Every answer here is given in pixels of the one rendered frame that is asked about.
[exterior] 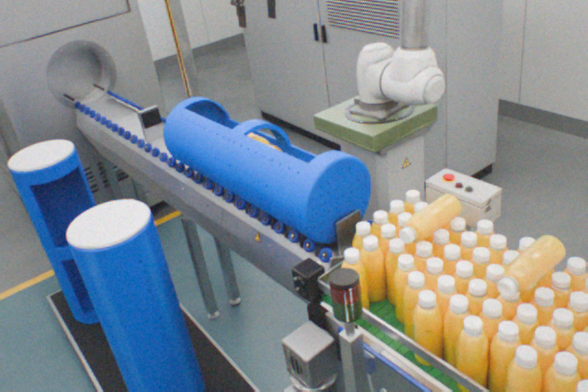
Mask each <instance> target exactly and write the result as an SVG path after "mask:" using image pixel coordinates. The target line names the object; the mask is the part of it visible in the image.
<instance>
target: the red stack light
mask: <svg viewBox="0 0 588 392"><path fill-rule="evenodd" d="M329 287H330V292H331V298H332V300H333V301H334V302H336V303H338V304H341V305H350V304H353V303H355V302H357V301H358V300H359V299H360V298H361V280H360V281H359V283H358V285H357V286H355V287H353V288H351V289H336V288H334V287H332V286H331V285H330V283H329Z"/></svg>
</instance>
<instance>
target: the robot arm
mask: <svg viewBox="0 0 588 392"><path fill-rule="evenodd" d="M239 2H240V3H239ZM243 2H244V0H231V2H230V4H231V5H233V6H236V15H237V17H238V22H239V27H240V28H247V26H246V16H245V6H243ZM276 5H277V4H276V0H267V7H268V17H270V18H277V14H276ZM430 7H431V0H401V42H400V47H399V48H398V49H397V50H396V51H394V50H393V49H392V48H391V47H390V46H389V45H387V44H385V43H374V44H370V45H367V46H365V47H364V48H363V49H362V51H361V52H360V55H359V58H358V62H357V83H358V91H359V95H360V96H358V97H356V98H355V99H354V100H355V103H356V104H358V105H359V106H357V107H354V108H352V109H350V114H352V115H359V116H362V117H366V118H373V119H376V120H377V121H385V120H386V119H387V118H389V117H391V116H392V115H394V114H396V113H398V112H400V111H401V110H403V109H404V108H407V107H409V106H424V105H429V104H432V103H434V102H435V101H436V100H437V99H439V97H440V96H441V95H442V94H443V92H444V88H445V79H444V76H443V74H442V72H441V70H440V69H439V68H438V67H437V65H436V62H435V53H434V52H433V51H432V49H431V48H429V47H428V42H429V25H430Z"/></svg>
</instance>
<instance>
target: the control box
mask: <svg viewBox="0 0 588 392"><path fill-rule="evenodd" d="M443 174H453V175H455V178H454V179H452V180H450V181H447V180H445V179H443V177H442V175H443ZM464 179H466V180H468V181H466V180H464ZM455 183H462V184H463V186H462V187H460V188H457V187H455ZM474 183H475V184H477V185H475V184H474ZM478 185H480V186H478ZM467 186H471V187H472V188H473V191H471V192H467V191H465V188H466V187H467ZM444 194H450V195H452V196H454V197H455V198H456V199H457V200H458V201H459V203H460V205H461V212H460V214H459V215H457V217H460V218H463V219H465V224H467V225H469V226H471V227H473V228H475V229H477V228H478V222H479V221H480V220H482V219H488V220H490V221H491V222H493V221H494V220H496V219H497V218H499V217H500V216H501V204H502V188H500V187H498V186H495V185H490V184H487V183H485V182H482V181H480V180H477V179H474V178H472V177H469V176H466V175H464V174H460V173H457V172H454V171H451V170H448V169H447V168H445V169H443V170H442V171H440V172H439V173H437V174H435V175H434V176H433V177H431V178H430V179H428V180H426V204H428V205H430V204H431V203H433V202H434V201H435V200H436V199H438V198H439V197H441V196H442V195H444Z"/></svg>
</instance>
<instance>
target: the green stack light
mask: <svg viewBox="0 0 588 392"><path fill-rule="evenodd" d="M331 299H332V298H331ZM332 306H333V314H334V317H335V318H336V319H337V320H339V321H341V322H343V323H351V322H355V321H357V320H359V319H361V316H362V314H363V309H362V298H360V299H359V300H358V301H357V302H355V303H353V304H350V305H341V304H338V303H336V302H334V301H333V300H332Z"/></svg>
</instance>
